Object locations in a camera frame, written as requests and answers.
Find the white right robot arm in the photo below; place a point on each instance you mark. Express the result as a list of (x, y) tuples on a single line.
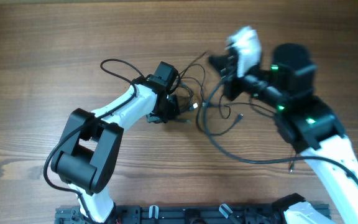
[(303, 120)]

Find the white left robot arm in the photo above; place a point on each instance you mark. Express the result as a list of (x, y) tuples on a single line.
[(86, 154)]

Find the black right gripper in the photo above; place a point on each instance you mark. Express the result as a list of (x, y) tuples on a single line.
[(230, 91)]

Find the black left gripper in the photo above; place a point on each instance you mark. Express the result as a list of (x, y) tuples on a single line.
[(174, 111)]

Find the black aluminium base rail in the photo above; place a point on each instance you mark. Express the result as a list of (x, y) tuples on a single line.
[(248, 213)]

